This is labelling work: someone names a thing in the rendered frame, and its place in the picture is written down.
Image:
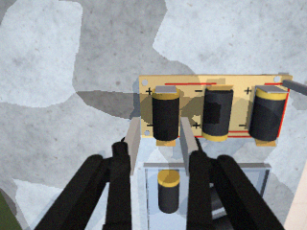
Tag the black battery with gold top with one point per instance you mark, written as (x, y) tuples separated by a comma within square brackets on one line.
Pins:
[(222, 223), (216, 203), (217, 106), (266, 115), (165, 115), (168, 191)]

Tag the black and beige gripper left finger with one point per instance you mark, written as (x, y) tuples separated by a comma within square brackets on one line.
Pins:
[(75, 205)]

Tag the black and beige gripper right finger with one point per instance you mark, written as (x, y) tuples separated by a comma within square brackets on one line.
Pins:
[(244, 206)]

